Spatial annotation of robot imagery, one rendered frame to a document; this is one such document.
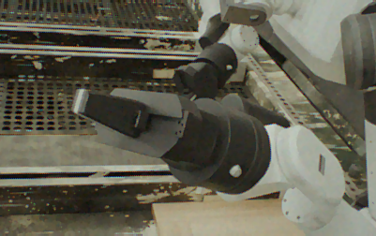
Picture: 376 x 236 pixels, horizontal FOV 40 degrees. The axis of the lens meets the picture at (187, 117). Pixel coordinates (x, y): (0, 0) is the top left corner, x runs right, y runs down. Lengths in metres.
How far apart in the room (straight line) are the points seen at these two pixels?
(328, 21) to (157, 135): 0.40
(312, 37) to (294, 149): 0.27
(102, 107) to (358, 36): 0.34
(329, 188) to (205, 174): 0.16
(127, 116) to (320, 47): 0.40
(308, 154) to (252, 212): 0.54
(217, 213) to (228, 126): 0.59
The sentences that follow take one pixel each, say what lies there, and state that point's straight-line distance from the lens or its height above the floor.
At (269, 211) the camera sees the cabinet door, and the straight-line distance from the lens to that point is 1.12.
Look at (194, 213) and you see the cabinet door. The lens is 1.06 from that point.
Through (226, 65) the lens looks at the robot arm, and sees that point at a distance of 1.15.
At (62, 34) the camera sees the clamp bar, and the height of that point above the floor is 1.39.
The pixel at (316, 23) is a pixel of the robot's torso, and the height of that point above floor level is 1.34.
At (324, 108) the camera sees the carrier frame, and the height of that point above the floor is 0.18.
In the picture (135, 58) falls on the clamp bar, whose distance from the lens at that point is 1.55.
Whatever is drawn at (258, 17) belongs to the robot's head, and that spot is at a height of 1.40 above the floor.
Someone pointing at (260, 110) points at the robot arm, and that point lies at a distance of 0.60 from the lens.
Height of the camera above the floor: 1.78
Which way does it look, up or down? 30 degrees down
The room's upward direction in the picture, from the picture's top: 57 degrees counter-clockwise
